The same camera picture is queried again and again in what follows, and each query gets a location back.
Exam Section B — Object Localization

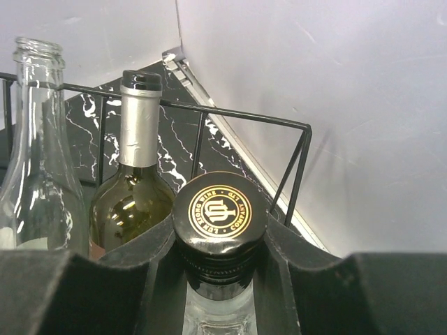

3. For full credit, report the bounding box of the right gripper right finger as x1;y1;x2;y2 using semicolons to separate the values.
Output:
254;218;446;334

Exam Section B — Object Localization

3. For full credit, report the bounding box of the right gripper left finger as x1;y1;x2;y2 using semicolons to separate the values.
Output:
1;219;175;334

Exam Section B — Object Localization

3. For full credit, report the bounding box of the dark green wine bottle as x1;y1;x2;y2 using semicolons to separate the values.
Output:
89;70;175;260

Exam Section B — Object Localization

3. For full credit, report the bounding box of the small clear black-cap bottle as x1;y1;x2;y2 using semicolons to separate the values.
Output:
172;172;269;334

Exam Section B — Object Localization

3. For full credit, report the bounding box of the tall clear empty bottle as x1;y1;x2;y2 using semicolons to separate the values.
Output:
1;37;89;256

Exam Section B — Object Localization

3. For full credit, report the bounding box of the black wire wine rack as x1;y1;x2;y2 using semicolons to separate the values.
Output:
0;71;312;230

